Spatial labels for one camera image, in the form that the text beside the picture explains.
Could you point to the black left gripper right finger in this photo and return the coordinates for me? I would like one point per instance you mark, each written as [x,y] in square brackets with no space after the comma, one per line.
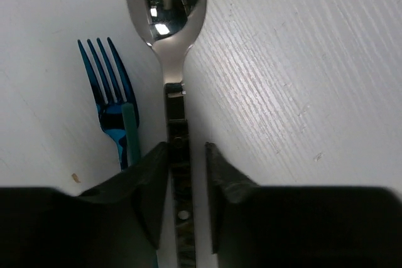
[299,226]

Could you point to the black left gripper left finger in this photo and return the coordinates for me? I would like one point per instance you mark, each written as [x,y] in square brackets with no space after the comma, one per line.
[114,224]

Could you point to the silver spoon patterned handle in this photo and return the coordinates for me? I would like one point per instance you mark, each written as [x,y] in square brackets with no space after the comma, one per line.
[170,28]

